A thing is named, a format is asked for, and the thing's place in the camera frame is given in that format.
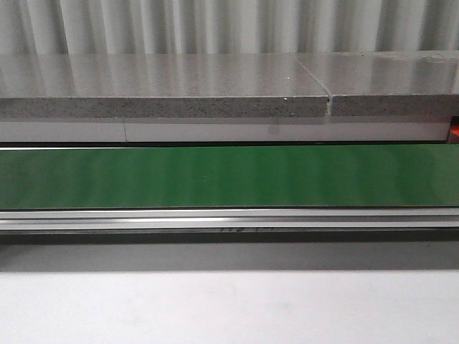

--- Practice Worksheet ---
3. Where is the green conveyor belt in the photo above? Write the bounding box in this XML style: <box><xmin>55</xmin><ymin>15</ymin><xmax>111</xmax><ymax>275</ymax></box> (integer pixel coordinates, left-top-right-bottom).
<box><xmin>1</xmin><ymin>144</ymin><xmax>458</xmax><ymax>210</ymax></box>

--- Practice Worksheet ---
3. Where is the grey granite slab right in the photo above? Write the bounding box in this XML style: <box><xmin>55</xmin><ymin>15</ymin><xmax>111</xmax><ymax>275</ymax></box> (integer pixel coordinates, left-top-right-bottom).
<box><xmin>297</xmin><ymin>50</ymin><xmax>458</xmax><ymax>118</ymax></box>

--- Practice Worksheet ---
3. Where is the grey granite slab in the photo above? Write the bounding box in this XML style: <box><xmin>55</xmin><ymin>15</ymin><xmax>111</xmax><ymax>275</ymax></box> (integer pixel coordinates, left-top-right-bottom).
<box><xmin>297</xmin><ymin>50</ymin><xmax>458</xmax><ymax>118</ymax></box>
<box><xmin>1</xmin><ymin>54</ymin><xmax>328</xmax><ymax>119</ymax></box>

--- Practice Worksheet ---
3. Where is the grey granite slab left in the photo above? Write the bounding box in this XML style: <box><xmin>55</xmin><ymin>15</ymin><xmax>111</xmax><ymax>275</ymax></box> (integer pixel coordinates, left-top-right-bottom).
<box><xmin>1</xmin><ymin>54</ymin><xmax>328</xmax><ymax>119</ymax></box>

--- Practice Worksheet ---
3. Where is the red plastic tray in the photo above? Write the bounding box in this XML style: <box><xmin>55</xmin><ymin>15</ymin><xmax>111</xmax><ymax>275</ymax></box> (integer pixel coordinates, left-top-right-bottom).
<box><xmin>448</xmin><ymin>125</ymin><xmax>459</xmax><ymax>144</ymax></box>

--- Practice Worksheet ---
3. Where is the white pleated curtain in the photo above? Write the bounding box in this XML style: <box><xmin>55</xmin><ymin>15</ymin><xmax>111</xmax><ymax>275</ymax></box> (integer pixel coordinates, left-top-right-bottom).
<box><xmin>1</xmin><ymin>1</ymin><xmax>458</xmax><ymax>54</ymax></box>

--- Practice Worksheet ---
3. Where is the aluminium conveyor side rail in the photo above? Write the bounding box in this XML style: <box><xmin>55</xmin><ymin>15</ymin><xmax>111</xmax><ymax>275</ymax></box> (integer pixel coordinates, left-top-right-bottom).
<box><xmin>1</xmin><ymin>207</ymin><xmax>458</xmax><ymax>234</ymax></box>

